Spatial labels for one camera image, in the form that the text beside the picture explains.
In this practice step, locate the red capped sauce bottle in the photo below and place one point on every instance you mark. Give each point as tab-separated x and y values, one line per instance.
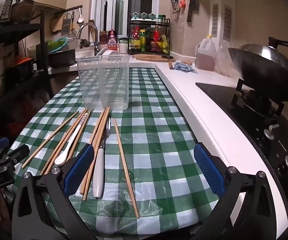
134	40

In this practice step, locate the clear plastic bottle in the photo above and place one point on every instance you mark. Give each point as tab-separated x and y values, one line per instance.
227	60

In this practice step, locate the round wooden cutting board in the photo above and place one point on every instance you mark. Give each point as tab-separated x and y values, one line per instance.
149	57

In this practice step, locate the steel faucet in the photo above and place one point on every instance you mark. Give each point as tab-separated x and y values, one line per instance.
85	26

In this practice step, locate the black wok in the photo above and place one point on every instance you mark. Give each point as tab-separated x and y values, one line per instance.
258	75

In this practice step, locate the window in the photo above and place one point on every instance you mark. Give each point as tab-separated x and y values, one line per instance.
124	5

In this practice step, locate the wooden spatulas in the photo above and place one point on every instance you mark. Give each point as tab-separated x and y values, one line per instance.
92	30

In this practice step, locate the white jar dark lid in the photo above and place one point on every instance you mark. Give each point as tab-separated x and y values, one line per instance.
123	46

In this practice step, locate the hanging wooden board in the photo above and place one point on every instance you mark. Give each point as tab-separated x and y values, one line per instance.
56	25

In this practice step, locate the pink dish soap bottle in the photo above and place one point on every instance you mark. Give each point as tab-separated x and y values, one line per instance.
112	41

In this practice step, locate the green plastic colander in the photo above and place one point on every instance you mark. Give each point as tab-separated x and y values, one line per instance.
57	45

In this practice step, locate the black cooking pot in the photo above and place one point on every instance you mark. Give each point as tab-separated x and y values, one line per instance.
61	58

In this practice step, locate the red oil bottle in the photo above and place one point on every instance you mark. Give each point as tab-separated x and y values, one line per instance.
156	40

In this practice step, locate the dark sauce bottle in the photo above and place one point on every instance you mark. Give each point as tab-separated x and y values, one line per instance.
149	40

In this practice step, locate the orange lid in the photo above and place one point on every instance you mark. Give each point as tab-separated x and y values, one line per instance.
24	60

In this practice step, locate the brown bowl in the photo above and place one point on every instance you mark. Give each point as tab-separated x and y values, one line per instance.
23	11

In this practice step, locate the white plate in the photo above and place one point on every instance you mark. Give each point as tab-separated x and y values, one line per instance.
109	52

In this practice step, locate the metal grater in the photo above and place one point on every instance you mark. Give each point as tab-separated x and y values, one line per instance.
66	27

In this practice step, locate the black gas stove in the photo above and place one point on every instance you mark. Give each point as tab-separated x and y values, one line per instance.
233	105

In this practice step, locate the metal strainer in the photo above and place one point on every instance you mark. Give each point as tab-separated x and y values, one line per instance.
71	37

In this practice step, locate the black shelf rack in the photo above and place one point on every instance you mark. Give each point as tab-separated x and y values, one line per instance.
42	42

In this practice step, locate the clear plastic utensil holder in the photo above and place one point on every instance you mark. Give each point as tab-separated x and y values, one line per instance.
91	85

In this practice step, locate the steel wok lid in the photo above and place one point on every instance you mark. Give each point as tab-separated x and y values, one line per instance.
271	55

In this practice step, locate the plastic oil jug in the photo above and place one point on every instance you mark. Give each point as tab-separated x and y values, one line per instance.
206	60

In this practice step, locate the hanging metal tools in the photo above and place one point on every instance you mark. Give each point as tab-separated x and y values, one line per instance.
175	1

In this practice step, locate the blue cloth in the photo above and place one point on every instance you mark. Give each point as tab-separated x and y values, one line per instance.
183	67

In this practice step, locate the yellow green packet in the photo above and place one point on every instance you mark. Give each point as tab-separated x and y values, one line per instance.
165	43

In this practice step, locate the wooden chopstick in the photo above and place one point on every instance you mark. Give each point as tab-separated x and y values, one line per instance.
68	135
49	167
103	130
96	128
126	167
99	132
50	139
81	132

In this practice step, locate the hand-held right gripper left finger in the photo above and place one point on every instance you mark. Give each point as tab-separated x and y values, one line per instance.
79	170

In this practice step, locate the white ladle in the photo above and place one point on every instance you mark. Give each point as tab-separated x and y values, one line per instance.
81	18

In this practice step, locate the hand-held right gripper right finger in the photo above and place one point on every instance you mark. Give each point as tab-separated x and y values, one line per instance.
208	170

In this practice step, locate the red jar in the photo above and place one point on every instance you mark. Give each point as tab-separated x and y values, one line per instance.
103	38

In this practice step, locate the black hanging tool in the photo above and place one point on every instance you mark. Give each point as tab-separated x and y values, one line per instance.
191	6

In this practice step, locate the wall vent grille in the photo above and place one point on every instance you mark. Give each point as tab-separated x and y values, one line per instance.
227	22
215	20

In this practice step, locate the black spice rack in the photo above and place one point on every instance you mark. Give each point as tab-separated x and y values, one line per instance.
169	37

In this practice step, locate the yellow labelled bottle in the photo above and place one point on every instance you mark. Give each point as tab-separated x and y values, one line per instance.
142	40

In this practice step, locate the green checkered tablecloth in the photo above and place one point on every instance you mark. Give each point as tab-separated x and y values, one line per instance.
158	135

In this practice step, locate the row of spice jars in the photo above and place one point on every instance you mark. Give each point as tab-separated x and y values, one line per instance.
146	16

